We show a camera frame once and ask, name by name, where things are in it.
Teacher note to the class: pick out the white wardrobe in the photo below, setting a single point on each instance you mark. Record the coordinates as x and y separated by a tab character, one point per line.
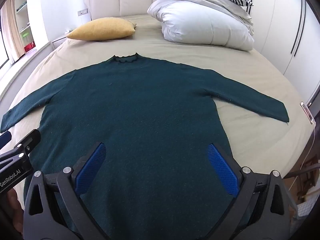
280	30

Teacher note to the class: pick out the yellow pillow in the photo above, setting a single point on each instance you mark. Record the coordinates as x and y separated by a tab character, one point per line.
102	29

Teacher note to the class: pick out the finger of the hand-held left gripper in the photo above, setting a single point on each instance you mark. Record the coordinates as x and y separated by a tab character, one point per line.
32	138
5	139

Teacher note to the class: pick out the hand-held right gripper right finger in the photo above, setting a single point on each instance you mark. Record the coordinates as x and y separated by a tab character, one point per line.
222	170

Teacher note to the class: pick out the white nightstand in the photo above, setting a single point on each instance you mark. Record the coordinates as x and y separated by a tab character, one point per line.
58	40

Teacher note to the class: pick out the smartphone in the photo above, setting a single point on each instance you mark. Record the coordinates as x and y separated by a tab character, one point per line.
308	112

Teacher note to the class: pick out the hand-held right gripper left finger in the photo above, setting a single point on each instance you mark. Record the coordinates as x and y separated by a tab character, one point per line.
92	163

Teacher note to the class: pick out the bed with beige sheet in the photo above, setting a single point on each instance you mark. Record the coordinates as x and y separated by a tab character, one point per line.
180	47

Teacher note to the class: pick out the red box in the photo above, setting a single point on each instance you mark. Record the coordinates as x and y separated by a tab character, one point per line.
29	47

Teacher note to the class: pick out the beige curtain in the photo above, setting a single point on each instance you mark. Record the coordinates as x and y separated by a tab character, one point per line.
12	32

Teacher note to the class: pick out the green container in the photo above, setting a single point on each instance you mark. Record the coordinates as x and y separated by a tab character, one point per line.
25	34

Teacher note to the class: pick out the white duvet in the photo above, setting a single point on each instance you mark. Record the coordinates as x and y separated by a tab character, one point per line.
200	22

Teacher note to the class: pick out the white wall shelf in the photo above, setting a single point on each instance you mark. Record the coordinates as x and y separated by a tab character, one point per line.
23	17

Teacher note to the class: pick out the wall socket panel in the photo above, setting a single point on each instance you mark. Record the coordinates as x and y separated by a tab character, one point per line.
83	12

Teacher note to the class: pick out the small white object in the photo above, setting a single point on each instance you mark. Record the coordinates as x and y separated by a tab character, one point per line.
67	30

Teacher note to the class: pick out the cream padded headboard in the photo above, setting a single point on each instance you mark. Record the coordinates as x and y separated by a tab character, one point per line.
117	0

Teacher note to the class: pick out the dark green blanket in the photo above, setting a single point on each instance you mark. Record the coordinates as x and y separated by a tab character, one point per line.
140	105

